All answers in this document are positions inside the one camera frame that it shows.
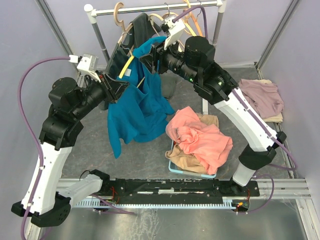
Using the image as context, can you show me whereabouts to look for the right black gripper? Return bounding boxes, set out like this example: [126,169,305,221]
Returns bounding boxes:
[138,34,200,86]

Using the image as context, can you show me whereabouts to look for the yellow plastic hanger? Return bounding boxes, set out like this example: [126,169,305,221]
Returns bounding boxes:
[118,55,145,88]

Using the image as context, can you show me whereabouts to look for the teal blue t shirt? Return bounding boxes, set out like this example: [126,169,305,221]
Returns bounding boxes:
[107,36,175,158]

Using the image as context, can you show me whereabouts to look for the cream plastic hanger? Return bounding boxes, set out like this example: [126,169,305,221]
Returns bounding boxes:
[148,2,171,37]

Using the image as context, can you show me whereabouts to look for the orange plastic hanger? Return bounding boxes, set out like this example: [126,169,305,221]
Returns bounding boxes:
[183,12,204,37]

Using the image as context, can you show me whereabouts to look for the pink t shirt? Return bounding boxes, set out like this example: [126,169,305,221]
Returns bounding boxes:
[165,106,233,175]

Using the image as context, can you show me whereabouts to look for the beige t shirt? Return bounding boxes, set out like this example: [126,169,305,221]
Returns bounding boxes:
[165,113,219,174]

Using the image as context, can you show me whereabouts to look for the pale peach plastic hanger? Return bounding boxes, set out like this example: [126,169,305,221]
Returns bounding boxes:
[161,11,190,36]

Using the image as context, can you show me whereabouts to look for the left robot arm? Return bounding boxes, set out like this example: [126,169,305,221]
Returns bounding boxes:
[11,74,130,228]

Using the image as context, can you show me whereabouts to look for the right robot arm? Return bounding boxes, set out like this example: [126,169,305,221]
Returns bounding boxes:
[138,36,287,196]

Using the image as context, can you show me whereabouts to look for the dark grey t shirt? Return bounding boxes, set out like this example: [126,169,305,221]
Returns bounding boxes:
[98,12,178,112]

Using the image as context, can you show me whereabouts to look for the beige wooden hanger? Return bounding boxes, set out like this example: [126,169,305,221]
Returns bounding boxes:
[113,2,134,57]

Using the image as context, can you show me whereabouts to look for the lilac t shirt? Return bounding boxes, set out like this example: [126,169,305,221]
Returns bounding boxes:
[239,79,285,123]

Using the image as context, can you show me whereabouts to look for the cream folded t shirt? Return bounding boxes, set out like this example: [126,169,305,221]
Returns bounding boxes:
[257,79,285,123]

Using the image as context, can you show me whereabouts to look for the white metal clothes rack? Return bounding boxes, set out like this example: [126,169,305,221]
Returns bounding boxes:
[84,4,237,105]

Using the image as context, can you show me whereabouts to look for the light blue plastic basket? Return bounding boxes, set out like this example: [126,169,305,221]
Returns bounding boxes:
[168,141,216,179]

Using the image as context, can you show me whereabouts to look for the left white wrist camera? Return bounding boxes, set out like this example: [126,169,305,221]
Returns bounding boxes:
[69,53,101,83]

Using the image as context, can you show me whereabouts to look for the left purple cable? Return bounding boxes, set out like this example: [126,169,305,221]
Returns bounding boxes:
[17,56,137,240]

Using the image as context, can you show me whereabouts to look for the purple cable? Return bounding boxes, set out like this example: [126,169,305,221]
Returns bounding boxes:
[17,56,137,240]
[172,4,298,215]

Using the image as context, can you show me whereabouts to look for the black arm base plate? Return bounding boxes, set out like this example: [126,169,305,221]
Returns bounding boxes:
[95,178,260,206]

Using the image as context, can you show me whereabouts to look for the light blue cable duct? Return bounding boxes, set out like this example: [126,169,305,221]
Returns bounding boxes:
[73,197,237,208]

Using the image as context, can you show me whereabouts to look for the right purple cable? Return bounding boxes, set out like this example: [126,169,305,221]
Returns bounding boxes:
[172,4,298,215]

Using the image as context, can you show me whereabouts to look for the aluminium frame rail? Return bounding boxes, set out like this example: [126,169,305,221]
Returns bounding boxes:
[58,177,312,200]

